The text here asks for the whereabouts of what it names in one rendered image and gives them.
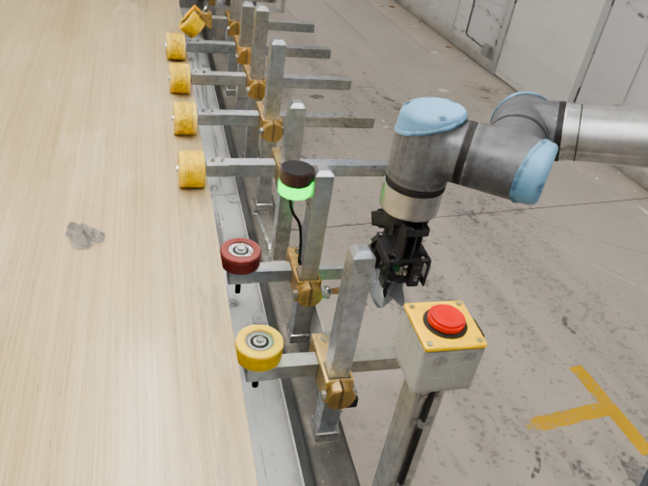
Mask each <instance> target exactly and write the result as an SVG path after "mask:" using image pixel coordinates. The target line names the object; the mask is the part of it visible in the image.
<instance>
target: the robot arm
mask: <svg viewBox="0 0 648 486"><path fill-rule="evenodd" d="M467 117H468V114H467V112H466V109H465V108H464V107H463V106H462V105H460V104H459V103H457V102H452V101H451V100H449V99H445V98H440V97H419V98H415V99H412V100H410V101H408V102H406V103H405V104H404V105H403V106H402V108H401V110H400V113H399V117H398V120H397V123H396V125H395V127H394V131H395V132H394V136H393V141H392V146H391V154H390V158H389V163H388V167H387V171H386V174H385V176H384V181H383V186H382V190H381V195H380V200H379V201H380V204H381V206H382V208H378V210H376V211H371V225H372V226H376V227H378V228H380V229H384V231H377V234H376V235H375V236H373V237H372V238H371V241H372V242H371V243H370V247H371V249H372V251H373V253H374V254H375V256H376V262H375V267H374V271H373V275H372V280H371V284H370V288H369V294H370V297H371V299H372V301H373V303H374V305H375V306H376V307H377V308H378V309H379V308H383V307H384V306H385V305H387V304H388V303H389V302H390V301H391V300H392V299H394V300H395V301H396V302H397V303H398V305H399V306H404V304H405V301H406V297H405V292H404V284H406V285H407V286H418V284H419V281H420V283H421V285H422V286H424V285H425V281H426V278H427V274H428V271H429V268H430V264H431V261H432V260H431V258H430V256H429V255H428V253H427V252H426V250H425V249H424V247H423V245H422V243H421V242H422V238H423V237H427V236H428V235H429V231H430V228H429V227H428V225H427V224H428V223H429V220H432V219H433V218H434V217H436V216H437V214H438V211H439V208H440V204H441V201H442V197H443V193H444V191H445V189H446V184H447V183H448V182H450V183H454V184H458V185H461V186H465V187H468V188H471V189H474V190H477V191H480V192H484V193H487V194H491V195H494V196H497V197H501V198H504V199H507V200H510V201H512V202H513V203H524V204H528V205H533V204H536V203H537V202H538V201H539V199H540V196H541V194H542V191H543V188H544V186H545V183H546V181H547V178H548V176H549V173H550V170H551V168H552V165H553V163H554V161H555V162H561V161H573V162H584V163H595V164H607V165H618V166H629V167H640V168H648V108H640V107H624V106H607V105H590V104H574V103H571V102H569V101H553V100H547V99H546V98H544V97H543V96H541V95H540V94H537V93H534V92H518V93H514V94H512V95H510V96H508V97H507V98H505V99H504V100H503V101H502V102H501V103H500V104H499V106H498V107H497V108H496V110H495V111H494V113H493V115H492V117H491V120H490V125H488V124H485V123H481V122H477V121H471V120H467ZM424 263H425V264H426V266H427V267H426V271H425V274H424V277H423V276H422V274H421V272H422V268H423V265H424ZM383 288H384V289H383Z"/></svg>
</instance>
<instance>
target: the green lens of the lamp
mask: <svg viewBox="0 0 648 486"><path fill-rule="evenodd" d="M311 188H312V184H311V185H310V186H309V187H307V188H304V189H293V188H289V187H286V186H284V185H283V184H282V183H281V182H280V179H279V185H278V192H279V194H280V195H281V196H283V197H284V198H287V199H290V200H294V201H300V200H304V199H307V198H308V197H309V196H310V195H311Z"/></svg>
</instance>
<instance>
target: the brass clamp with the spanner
mask: <svg viewBox="0 0 648 486"><path fill-rule="evenodd" d="M295 249H296V247H292V248H287V249H286V256H285V261H289V263H290V266H291V270H292V272H291V279H290V282H289V283H290V286H291V290H292V293H293V297H294V300H295V301H298V303H299V304H300V305H301V306H303V307H313V306H315V305H317V304H318V303H319V302H320V301H321V300H322V296H323V295H322V291H321V289H320V288H321V283H322V282H321V279H320V276H319V273H318V278H317V279H314V280H300V277H299V274H298V270H297V266H298V255H299V254H297V253H295Z"/></svg>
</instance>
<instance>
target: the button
mask: <svg viewBox="0 0 648 486"><path fill-rule="evenodd" d="M427 319H428V322H429V323H430V325H431V326H432V327H433V328H435V329H436V330H437V331H439V332H441V333H445V334H457V333H460V332H461V331H462V330H463V329H464V327H465V324H466V318H465V316H464V314H463V313H462V312H460V311H459V310H458V309H456V308H455V307H453V306H450V305H445V304H440V305H435V306H433V307H432V308H430V310H429V312H428V314H427Z"/></svg>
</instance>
